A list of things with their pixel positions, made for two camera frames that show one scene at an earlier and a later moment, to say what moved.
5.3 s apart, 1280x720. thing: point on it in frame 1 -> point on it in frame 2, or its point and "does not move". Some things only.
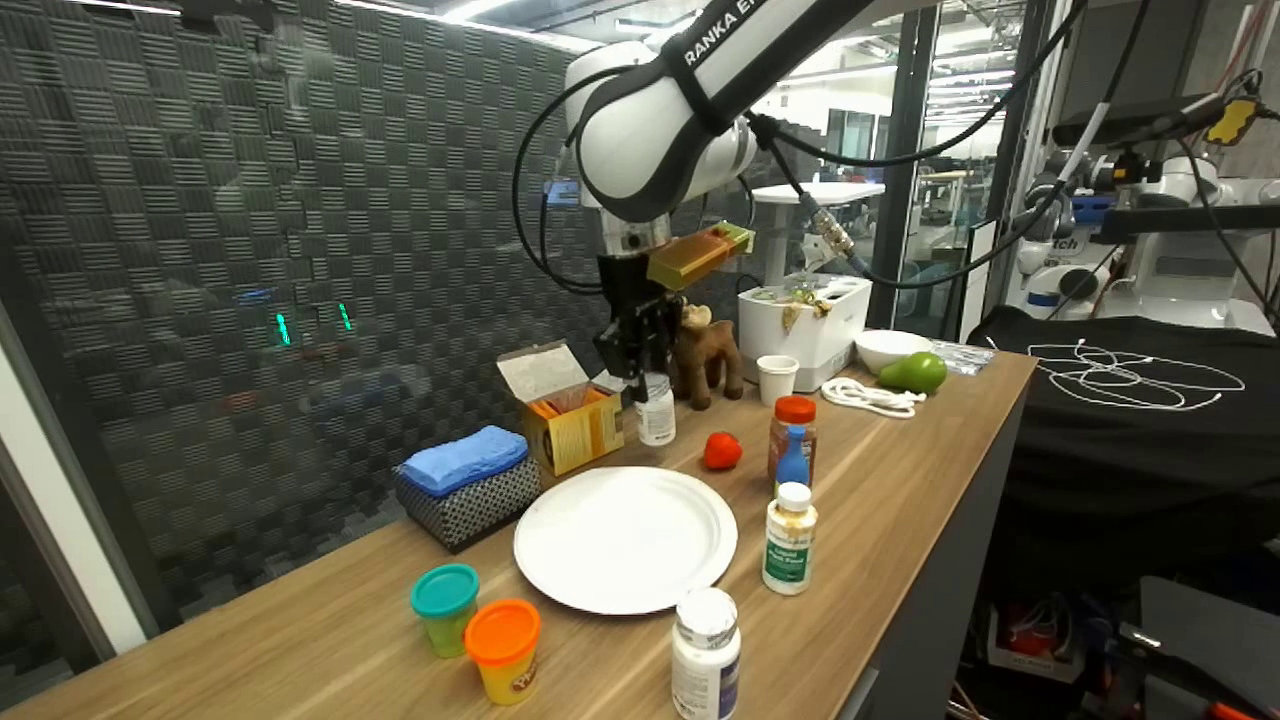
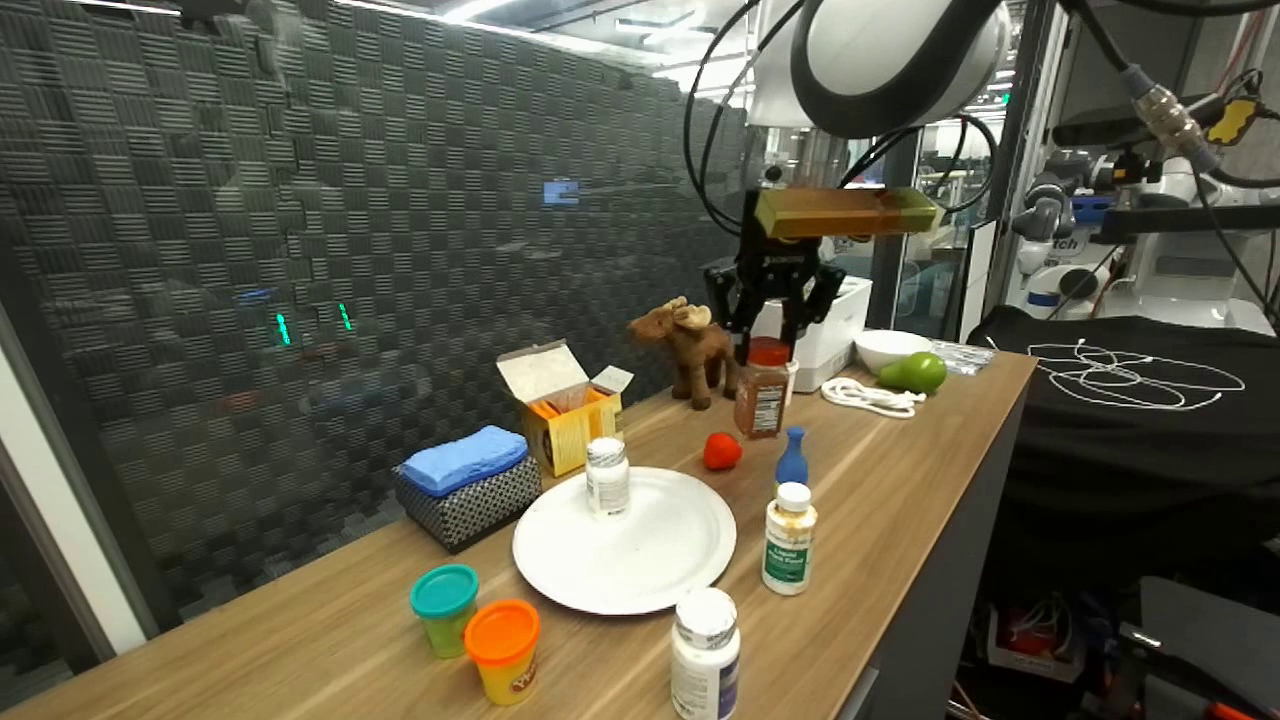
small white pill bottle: x=657 y=410 -> x=604 y=473
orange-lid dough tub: x=500 y=639 does not move
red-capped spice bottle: x=794 y=442 -> x=763 y=390
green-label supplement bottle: x=789 y=541 does not move
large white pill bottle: x=704 y=654 does not move
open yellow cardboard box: x=578 y=414 does not move
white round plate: x=621 y=539 does not move
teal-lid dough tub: x=443 y=597 does not move
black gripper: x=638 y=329 -> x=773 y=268
